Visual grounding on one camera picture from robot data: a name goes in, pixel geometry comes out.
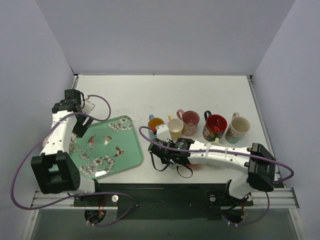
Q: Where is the cream dragon mug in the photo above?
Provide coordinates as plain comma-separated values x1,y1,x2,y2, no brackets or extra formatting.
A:
168,161,178,170

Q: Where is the orange mug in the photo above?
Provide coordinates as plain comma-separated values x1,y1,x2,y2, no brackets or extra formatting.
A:
187,164,202,170

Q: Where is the yellow mug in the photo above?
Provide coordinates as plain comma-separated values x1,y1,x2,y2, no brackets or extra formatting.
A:
167,115,184,141

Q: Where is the pink mug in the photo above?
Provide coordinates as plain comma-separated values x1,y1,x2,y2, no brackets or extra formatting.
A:
176,109,200,136

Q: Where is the blue floral mug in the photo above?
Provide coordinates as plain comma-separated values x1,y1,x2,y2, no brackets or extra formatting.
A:
147,114,165,140

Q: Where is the black gold-rimmed mug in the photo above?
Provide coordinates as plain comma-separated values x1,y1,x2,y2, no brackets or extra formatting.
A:
202,110,228,142

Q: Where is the beige bird mug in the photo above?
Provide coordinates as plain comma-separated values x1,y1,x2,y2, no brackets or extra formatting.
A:
225,112,251,144

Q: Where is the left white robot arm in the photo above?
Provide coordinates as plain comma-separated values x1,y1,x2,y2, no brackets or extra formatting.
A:
31,89,103,206

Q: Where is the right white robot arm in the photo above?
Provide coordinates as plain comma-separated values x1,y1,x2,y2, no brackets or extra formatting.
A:
148,138,276,205

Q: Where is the green floral tray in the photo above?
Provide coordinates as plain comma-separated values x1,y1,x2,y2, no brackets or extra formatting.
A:
69,115,144,179

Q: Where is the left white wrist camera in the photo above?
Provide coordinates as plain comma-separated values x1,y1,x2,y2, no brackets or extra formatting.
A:
80,92,96,117

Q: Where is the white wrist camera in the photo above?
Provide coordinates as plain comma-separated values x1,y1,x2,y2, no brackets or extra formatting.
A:
80,92,96,117
155,124,172,142

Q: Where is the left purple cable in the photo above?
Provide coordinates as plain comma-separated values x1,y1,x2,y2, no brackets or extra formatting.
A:
11,94,137,210

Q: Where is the purple cable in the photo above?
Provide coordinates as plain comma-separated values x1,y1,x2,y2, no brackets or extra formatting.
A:
11,94,137,210
138,126,295,185

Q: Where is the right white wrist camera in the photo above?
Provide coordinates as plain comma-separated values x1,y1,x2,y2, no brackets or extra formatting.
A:
155,124,172,142

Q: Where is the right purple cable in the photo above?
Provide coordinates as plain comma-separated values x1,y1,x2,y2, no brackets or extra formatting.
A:
138,126,295,185

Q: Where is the aluminium rail frame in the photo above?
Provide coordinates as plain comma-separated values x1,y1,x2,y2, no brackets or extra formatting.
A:
32,74,299,209

